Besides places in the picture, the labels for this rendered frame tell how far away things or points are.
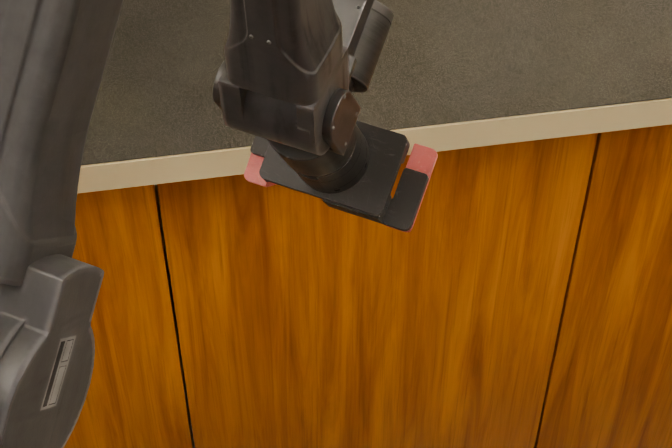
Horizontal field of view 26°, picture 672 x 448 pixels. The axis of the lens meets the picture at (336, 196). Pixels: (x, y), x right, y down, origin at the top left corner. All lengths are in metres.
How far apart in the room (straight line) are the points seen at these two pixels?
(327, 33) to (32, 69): 0.34
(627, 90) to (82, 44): 0.90
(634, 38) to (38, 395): 0.99
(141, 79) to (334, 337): 0.42
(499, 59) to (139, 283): 0.45
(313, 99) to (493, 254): 0.73
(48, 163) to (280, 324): 1.06
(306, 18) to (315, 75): 0.04
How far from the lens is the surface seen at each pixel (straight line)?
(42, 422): 0.63
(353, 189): 1.10
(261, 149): 1.14
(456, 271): 1.62
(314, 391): 1.77
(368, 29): 1.02
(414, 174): 1.11
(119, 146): 1.38
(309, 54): 0.88
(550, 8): 1.51
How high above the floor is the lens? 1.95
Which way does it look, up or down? 50 degrees down
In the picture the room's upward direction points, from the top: straight up
